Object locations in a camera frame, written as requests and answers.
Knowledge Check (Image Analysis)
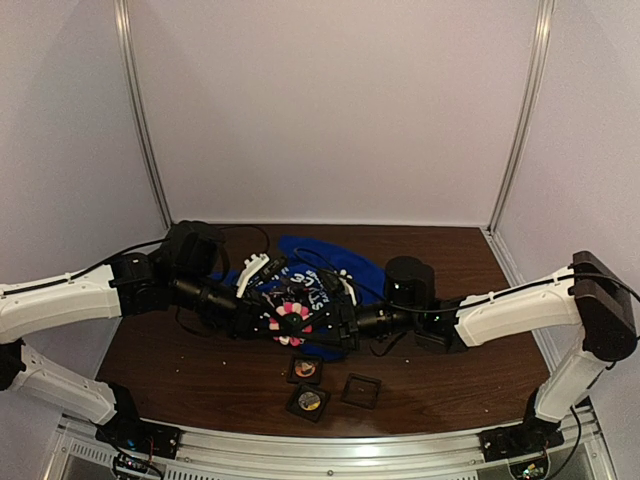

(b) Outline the pink flower plush brooch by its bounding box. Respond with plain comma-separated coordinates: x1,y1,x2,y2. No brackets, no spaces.
273,305,311,347

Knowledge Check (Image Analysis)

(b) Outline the blue printed t-shirt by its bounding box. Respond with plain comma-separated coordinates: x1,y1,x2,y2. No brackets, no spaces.
223,235,384,361

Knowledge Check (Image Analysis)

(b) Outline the small round badge brooch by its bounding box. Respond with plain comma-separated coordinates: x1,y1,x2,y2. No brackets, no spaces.
297,391,322,411

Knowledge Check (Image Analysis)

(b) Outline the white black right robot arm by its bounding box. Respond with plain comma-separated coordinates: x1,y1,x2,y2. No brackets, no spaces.
283,251,638,430

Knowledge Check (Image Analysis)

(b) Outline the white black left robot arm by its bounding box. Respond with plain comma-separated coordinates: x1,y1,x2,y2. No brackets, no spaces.
1,220,305,429

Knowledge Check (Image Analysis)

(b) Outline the black display box upper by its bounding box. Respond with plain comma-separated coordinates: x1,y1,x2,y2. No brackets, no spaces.
286,355,324,385

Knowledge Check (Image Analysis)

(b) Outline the black display box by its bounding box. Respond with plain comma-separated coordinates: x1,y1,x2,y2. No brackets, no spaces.
340,373,382,410
285,383,331,423
286,355,324,385

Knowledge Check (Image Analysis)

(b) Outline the black display box right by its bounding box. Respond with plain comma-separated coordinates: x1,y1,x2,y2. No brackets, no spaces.
340,373,382,410

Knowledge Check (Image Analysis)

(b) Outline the black display box lower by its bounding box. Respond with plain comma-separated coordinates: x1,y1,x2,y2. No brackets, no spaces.
285,383,331,423

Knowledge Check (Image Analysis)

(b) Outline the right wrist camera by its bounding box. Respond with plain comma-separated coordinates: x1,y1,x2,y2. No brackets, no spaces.
318,269,358,306

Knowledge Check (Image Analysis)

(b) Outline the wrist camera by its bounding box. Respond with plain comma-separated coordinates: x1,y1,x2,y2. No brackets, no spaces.
318,269,358,306
236,253,288,298

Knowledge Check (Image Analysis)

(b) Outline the black right camera cable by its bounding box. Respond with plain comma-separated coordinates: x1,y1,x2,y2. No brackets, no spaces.
293,245,471,314

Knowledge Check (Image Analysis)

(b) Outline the black camera cable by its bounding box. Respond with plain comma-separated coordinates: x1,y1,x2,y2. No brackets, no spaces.
174,223,274,337
293,245,471,314

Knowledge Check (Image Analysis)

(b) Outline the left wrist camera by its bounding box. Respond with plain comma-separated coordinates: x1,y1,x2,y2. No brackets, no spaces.
236,253,288,298

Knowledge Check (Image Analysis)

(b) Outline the black left camera cable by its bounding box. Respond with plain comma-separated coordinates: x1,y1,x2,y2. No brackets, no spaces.
174,223,274,337

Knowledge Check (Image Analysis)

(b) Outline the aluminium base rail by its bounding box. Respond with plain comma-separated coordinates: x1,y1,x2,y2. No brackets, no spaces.
39,406,618,479

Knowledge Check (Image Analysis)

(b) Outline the left aluminium frame post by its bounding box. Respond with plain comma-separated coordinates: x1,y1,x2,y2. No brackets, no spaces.
113,0,173,230

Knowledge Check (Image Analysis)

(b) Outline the aluminium frame post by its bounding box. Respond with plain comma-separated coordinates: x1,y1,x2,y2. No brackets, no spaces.
113,0,173,230
486,0,556,236

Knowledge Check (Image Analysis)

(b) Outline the right aluminium frame post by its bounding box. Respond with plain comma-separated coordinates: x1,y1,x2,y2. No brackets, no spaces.
486,0,556,236

